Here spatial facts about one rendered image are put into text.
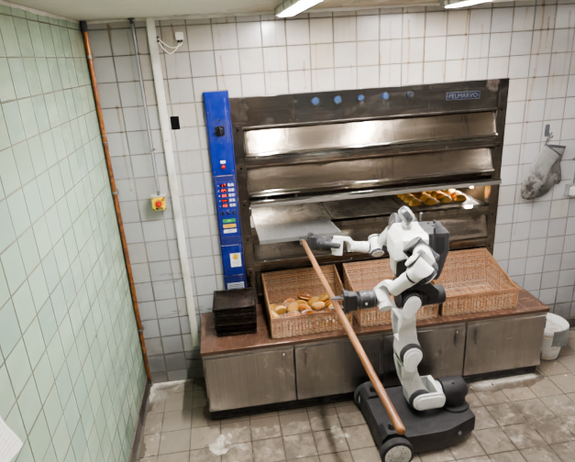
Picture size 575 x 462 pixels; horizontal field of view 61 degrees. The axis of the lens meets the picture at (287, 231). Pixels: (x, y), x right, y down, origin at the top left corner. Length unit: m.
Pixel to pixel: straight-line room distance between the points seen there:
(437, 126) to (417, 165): 0.30
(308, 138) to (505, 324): 1.89
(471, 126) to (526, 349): 1.65
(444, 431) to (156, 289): 2.13
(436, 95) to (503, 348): 1.85
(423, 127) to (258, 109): 1.16
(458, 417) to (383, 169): 1.70
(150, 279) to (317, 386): 1.40
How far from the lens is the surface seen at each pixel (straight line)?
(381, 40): 3.46
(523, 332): 3.89
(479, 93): 3.77
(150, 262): 3.59
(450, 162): 3.75
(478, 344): 3.76
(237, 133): 3.32
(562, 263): 4.54
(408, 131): 3.57
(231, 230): 3.44
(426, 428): 3.30
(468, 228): 3.97
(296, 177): 3.42
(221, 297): 3.46
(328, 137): 3.41
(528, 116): 3.98
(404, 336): 3.01
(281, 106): 3.34
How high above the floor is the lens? 2.36
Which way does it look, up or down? 20 degrees down
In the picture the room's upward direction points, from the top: 4 degrees counter-clockwise
